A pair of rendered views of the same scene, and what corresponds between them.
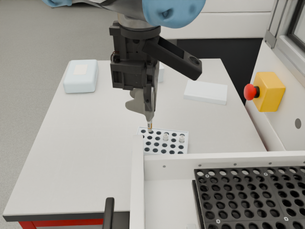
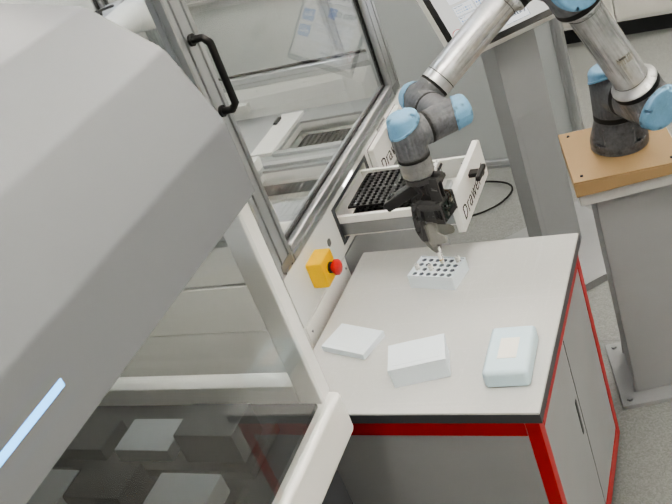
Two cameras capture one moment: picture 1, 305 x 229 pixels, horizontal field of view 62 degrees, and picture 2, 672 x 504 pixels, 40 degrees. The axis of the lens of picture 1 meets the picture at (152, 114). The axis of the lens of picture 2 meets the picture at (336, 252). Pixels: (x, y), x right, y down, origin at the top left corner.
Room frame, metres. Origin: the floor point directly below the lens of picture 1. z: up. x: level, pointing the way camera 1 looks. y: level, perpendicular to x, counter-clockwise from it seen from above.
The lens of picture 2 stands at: (2.13, 0.83, 2.00)
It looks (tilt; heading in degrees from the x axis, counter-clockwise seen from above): 29 degrees down; 213
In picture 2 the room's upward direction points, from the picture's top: 22 degrees counter-clockwise
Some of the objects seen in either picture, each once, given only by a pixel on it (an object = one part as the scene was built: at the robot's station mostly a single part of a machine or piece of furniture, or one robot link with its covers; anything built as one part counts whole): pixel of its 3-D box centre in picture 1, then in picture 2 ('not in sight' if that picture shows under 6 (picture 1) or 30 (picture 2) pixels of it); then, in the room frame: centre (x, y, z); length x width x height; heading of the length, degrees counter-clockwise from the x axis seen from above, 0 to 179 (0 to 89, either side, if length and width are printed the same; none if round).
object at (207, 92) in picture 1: (205, 91); (353, 340); (0.66, -0.17, 0.77); 0.13 x 0.09 x 0.02; 75
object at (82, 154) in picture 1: (148, 186); (476, 435); (0.58, 0.02, 0.38); 0.62 x 0.58 x 0.76; 2
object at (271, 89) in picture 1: (265, 92); (323, 268); (0.51, -0.27, 0.88); 0.07 x 0.05 x 0.07; 2
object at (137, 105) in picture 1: (139, 107); (443, 229); (0.42, 0.03, 0.90); 0.06 x 0.03 x 0.09; 81
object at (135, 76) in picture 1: (137, 55); (429, 196); (0.44, 0.03, 1.01); 0.09 x 0.08 x 0.12; 81
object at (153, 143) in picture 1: (160, 146); (438, 272); (0.42, -0.02, 0.78); 0.12 x 0.08 x 0.04; 81
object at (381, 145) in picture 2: not in sight; (389, 142); (-0.14, -0.31, 0.87); 0.29 x 0.02 x 0.11; 2
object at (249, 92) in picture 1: (251, 92); (335, 267); (0.51, -0.24, 0.88); 0.04 x 0.03 x 0.04; 2
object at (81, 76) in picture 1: (81, 75); (510, 355); (0.73, 0.23, 0.78); 0.15 x 0.10 x 0.04; 4
